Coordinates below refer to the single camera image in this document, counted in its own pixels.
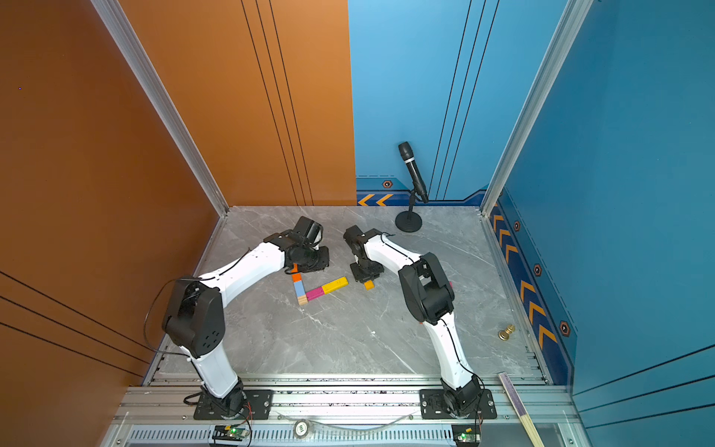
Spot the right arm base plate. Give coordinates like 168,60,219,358
419,389,498,420

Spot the long yellow block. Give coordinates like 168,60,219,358
322,277,349,294

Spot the brass knob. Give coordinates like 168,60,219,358
498,324,516,341

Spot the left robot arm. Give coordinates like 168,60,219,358
162,228,330,419

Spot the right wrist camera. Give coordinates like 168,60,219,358
343,225,369,247

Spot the left green circuit board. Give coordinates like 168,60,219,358
210,425,252,446

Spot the light blue block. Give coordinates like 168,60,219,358
293,280,306,299

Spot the black microphone on stand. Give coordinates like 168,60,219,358
395,142,429,233

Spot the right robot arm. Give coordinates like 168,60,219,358
344,225,486,418

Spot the green circuit board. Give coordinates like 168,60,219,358
210,425,252,446
451,425,482,447

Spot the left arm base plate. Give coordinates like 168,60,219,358
193,389,275,421

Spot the right green circuit board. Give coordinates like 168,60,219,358
451,425,482,447

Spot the aluminium front rail frame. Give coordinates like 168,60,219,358
102,374,590,446

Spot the folded fan stick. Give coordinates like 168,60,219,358
497,372,545,447

